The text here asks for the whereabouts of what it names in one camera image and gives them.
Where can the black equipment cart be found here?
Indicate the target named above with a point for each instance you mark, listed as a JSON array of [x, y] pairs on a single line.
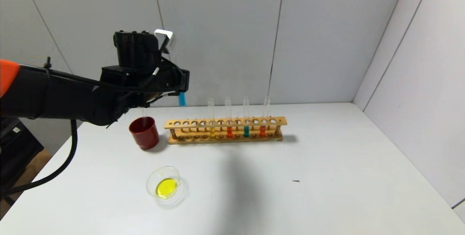
[[18, 148]]

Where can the wooden test tube rack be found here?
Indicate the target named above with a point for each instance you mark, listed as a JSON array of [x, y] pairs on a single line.
[[254, 139]]

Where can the orange pigment glass test tube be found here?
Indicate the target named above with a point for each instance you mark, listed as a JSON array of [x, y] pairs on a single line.
[[229, 132], [262, 131]]

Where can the yellow pigment glass test tube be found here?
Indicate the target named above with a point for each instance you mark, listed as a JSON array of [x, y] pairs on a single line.
[[145, 118], [212, 133]]

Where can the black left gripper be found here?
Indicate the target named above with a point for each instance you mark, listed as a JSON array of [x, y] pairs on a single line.
[[184, 80]]

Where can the clear glass dish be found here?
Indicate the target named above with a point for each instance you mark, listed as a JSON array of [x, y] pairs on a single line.
[[167, 188]]

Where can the blue pigment glass test tube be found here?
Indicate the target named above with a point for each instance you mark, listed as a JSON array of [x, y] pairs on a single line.
[[182, 98], [246, 131]]

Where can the dark red plastic cup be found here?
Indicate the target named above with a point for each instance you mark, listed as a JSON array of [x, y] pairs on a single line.
[[145, 138]]

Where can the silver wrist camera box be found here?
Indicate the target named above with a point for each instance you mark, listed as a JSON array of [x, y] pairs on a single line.
[[165, 40]]

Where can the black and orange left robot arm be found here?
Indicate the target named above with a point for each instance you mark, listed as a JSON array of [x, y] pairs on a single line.
[[54, 93]]

